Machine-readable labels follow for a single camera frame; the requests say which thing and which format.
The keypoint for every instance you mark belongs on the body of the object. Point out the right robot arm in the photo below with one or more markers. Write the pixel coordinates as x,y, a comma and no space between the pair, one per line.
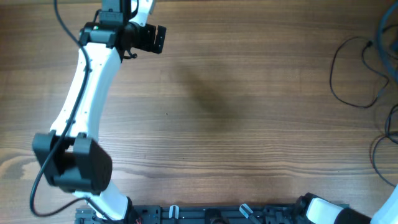
312,209

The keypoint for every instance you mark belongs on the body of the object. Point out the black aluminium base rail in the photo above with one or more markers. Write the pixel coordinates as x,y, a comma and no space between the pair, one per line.
278,213

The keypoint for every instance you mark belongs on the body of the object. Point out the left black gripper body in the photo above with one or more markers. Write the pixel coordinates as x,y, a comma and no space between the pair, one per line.
143,37

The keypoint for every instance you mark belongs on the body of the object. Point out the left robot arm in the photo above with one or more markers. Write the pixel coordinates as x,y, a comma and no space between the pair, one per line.
69,155

